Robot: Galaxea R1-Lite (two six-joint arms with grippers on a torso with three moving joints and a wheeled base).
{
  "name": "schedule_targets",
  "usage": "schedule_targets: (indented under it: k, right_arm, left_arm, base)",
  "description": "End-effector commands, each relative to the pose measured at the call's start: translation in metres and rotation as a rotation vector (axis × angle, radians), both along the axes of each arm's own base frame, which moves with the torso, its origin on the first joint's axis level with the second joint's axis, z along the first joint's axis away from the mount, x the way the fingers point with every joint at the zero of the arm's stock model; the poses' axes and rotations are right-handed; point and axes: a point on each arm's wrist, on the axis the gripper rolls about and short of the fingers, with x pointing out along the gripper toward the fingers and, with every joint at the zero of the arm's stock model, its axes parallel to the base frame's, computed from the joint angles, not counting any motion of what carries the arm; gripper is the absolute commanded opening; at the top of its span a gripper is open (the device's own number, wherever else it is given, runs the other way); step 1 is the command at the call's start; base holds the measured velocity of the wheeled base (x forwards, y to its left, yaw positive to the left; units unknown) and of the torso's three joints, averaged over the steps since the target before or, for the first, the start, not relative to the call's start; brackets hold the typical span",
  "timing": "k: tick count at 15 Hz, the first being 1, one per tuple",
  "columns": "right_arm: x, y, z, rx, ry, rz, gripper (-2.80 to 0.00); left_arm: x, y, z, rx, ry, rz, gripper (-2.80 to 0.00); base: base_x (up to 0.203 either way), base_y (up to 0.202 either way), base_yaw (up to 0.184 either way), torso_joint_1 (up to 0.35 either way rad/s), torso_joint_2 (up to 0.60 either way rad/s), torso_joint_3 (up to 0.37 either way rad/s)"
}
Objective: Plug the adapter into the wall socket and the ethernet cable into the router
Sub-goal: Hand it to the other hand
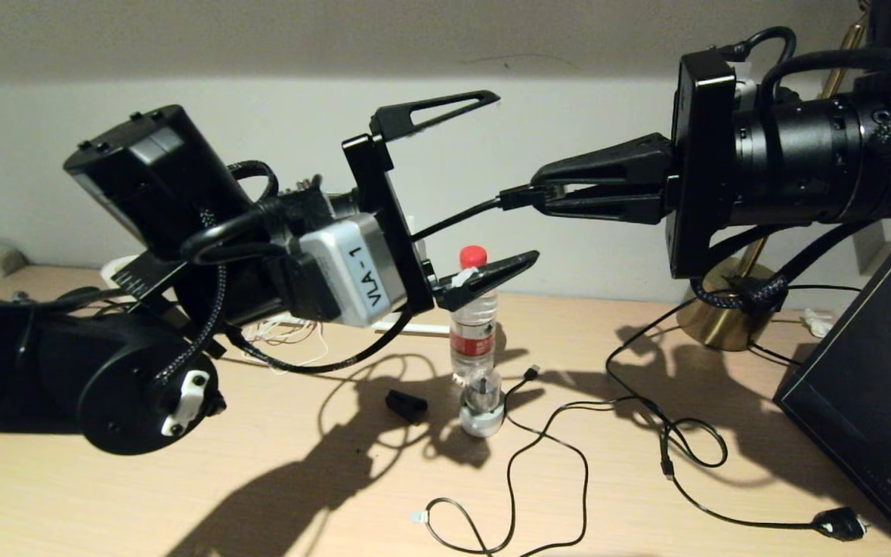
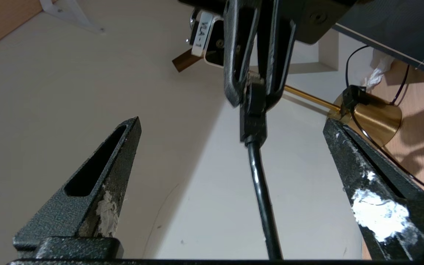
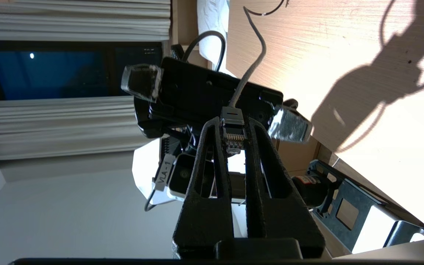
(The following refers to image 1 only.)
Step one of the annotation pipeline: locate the thin white adapter cable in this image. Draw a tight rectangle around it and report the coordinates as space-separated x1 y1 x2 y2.
241 316 332 371

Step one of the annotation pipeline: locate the water bottle red cap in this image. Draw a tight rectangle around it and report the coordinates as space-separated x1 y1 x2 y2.
449 246 498 385

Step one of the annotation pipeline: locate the small glass dome white base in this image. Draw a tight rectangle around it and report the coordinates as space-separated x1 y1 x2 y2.
459 367 506 438

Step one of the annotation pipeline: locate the small black clip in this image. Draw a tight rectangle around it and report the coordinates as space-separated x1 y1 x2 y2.
386 390 429 425

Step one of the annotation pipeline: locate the brass desk lamp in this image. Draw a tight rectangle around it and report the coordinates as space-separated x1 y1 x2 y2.
676 12 872 354

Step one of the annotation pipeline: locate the black box on lamp base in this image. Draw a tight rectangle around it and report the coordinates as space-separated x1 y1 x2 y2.
724 277 787 324

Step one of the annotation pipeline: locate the small white crumpled object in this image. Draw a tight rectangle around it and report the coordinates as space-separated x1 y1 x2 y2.
797 309 831 340

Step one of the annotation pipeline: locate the white toilet paper roll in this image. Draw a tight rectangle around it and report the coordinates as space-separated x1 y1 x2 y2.
100 255 141 285

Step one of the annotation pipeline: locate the dark gift bag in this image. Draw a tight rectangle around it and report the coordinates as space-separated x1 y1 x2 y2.
772 241 891 557

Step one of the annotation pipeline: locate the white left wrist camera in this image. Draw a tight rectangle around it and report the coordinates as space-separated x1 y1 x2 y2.
283 214 409 327

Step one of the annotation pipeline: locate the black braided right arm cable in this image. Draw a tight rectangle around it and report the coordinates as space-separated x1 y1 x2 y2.
689 73 891 312

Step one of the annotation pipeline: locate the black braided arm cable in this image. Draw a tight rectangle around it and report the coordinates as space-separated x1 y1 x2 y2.
689 73 891 312
150 159 415 388

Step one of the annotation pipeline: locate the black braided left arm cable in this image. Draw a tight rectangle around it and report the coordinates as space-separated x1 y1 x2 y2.
150 159 415 388

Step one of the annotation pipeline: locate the black lamp power cord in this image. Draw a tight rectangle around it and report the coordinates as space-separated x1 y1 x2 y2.
604 285 869 540

